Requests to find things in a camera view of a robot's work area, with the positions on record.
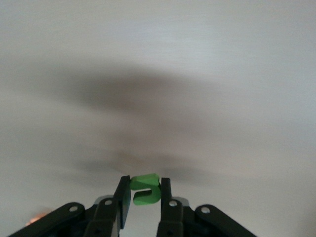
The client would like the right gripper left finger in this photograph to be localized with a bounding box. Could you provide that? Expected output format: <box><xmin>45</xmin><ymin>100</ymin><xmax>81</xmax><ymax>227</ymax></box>
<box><xmin>9</xmin><ymin>175</ymin><xmax>132</xmax><ymax>237</ymax></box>

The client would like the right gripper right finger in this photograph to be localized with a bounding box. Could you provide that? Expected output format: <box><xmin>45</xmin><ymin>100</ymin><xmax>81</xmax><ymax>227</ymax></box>
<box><xmin>157</xmin><ymin>177</ymin><xmax>255</xmax><ymax>237</ymax></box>

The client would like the green foam letter u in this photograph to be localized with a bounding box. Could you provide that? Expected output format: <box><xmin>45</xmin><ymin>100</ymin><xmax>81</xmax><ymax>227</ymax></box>
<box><xmin>130</xmin><ymin>173</ymin><xmax>162</xmax><ymax>206</ymax></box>

